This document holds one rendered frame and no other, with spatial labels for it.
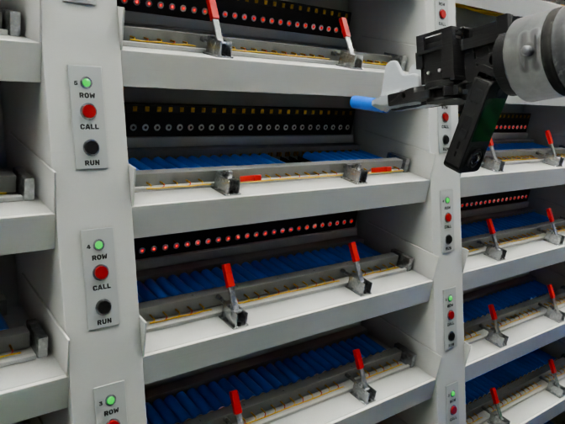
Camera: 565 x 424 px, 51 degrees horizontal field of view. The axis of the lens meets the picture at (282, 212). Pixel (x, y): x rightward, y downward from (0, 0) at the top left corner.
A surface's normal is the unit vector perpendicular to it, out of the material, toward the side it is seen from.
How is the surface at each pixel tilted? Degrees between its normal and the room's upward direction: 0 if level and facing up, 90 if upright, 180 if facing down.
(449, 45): 89
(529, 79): 125
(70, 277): 90
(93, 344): 90
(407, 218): 90
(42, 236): 108
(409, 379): 18
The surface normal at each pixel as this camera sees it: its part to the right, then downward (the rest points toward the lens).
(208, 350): 0.61, 0.33
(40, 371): 0.15, -0.94
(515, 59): -0.78, 0.17
